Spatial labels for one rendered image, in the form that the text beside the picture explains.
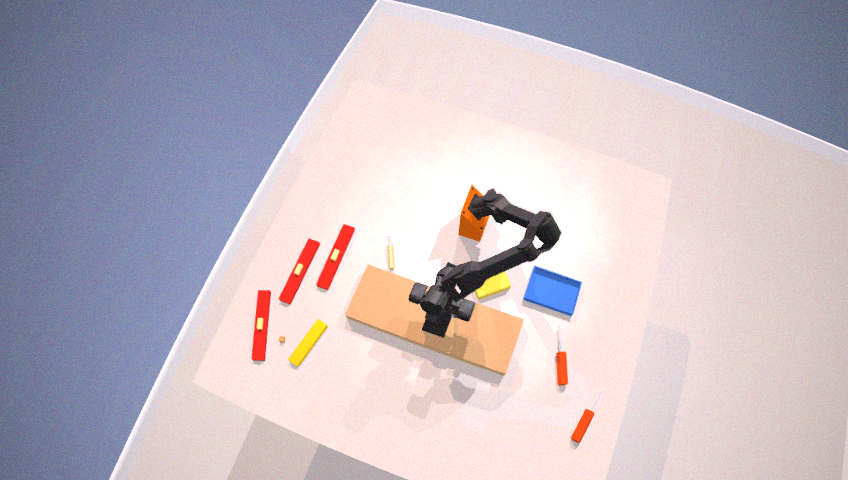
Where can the red flat bar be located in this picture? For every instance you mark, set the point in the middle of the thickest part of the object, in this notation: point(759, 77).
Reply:
point(295, 279)
point(261, 325)
point(335, 257)

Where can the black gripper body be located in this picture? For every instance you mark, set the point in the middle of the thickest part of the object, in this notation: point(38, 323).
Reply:
point(464, 309)

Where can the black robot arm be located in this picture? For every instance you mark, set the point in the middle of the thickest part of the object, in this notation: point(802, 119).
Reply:
point(472, 275)

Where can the blue tray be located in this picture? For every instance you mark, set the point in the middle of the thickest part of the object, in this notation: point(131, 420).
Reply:
point(552, 290)

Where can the orange-handled awl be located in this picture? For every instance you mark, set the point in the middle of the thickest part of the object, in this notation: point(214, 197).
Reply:
point(584, 422)
point(561, 365)

